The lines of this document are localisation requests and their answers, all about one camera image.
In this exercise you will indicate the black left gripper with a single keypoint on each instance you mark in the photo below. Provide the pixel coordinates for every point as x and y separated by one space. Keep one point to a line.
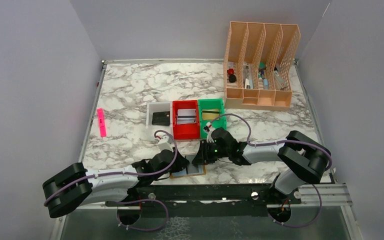
182 162

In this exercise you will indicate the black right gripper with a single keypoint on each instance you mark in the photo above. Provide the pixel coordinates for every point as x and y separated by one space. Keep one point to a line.
204 153

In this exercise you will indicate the dark grey card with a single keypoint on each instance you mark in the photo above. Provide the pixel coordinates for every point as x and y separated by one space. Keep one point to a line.
193 169

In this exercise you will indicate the yellow-brown card holder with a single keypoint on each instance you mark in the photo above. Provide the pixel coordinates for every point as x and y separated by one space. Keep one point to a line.
192 175

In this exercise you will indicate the red plastic bin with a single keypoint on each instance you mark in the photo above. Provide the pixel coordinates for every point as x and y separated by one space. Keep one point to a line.
185 131

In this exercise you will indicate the white plastic bin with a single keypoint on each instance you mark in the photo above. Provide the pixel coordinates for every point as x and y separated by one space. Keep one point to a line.
152 107

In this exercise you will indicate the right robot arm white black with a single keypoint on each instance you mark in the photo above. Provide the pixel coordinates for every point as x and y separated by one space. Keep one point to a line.
306 159

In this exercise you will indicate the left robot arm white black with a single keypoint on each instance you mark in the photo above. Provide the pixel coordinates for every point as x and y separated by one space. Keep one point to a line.
76 185

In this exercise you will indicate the black card in white bin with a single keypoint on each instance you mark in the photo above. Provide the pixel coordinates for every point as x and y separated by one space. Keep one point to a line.
162 118

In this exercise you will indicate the white cards stack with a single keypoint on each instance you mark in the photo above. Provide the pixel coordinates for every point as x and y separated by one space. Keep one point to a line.
186 116

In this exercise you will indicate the gold card with stripe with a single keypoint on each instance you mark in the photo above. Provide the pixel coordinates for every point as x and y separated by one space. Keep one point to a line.
209 114

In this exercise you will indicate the pink highlighter marker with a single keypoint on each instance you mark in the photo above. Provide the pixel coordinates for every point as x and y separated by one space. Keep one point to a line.
101 122

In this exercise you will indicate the red and black stamp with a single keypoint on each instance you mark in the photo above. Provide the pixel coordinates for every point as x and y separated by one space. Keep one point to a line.
231 77

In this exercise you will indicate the peach plastic desk organizer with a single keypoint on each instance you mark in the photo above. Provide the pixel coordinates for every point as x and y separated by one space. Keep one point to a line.
253 49

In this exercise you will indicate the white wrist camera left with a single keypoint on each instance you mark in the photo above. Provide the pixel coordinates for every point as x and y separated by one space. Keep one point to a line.
165 143

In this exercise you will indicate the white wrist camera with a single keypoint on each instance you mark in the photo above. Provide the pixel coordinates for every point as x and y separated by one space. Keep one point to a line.
165 143
209 127

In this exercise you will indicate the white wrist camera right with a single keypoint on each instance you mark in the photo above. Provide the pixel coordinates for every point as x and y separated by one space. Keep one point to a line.
209 127

